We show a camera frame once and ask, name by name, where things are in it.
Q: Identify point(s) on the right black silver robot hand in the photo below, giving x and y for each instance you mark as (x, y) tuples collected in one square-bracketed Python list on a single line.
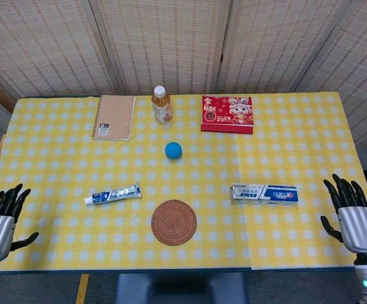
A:
[(359, 228)]

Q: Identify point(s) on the blue white toothpaste box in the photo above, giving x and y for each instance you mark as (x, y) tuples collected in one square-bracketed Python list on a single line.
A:
[(262, 194)]

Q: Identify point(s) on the white blue toothpaste tube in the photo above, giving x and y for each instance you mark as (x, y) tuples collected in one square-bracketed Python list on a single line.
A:
[(114, 194)]

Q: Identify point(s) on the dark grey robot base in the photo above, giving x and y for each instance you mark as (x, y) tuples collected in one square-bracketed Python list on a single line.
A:
[(182, 289)]

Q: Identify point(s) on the yellow white checkered tablecloth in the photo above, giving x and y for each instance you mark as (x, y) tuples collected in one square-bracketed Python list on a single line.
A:
[(76, 164)]

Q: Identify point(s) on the yellow floor tape strip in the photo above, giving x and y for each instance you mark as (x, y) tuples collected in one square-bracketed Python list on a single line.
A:
[(82, 289)]

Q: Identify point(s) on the tan spiral notebook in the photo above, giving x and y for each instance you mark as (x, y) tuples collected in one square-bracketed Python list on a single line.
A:
[(114, 117)]

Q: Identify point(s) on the red desk calendar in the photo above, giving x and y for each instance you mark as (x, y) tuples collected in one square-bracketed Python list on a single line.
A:
[(227, 115)]

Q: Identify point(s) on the round brown woven coaster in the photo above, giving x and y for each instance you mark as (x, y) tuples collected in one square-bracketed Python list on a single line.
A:
[(174, 222)]

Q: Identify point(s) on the blue ball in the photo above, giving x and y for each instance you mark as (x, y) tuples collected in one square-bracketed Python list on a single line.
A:
[(173, 150)]

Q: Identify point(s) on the tea bottle with white cap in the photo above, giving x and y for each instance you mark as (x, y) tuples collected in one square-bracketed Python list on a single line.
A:
[(162, 109)]

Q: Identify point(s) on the woven bamboo folding screen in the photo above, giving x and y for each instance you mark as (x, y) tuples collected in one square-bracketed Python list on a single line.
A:
[(171, 44)]

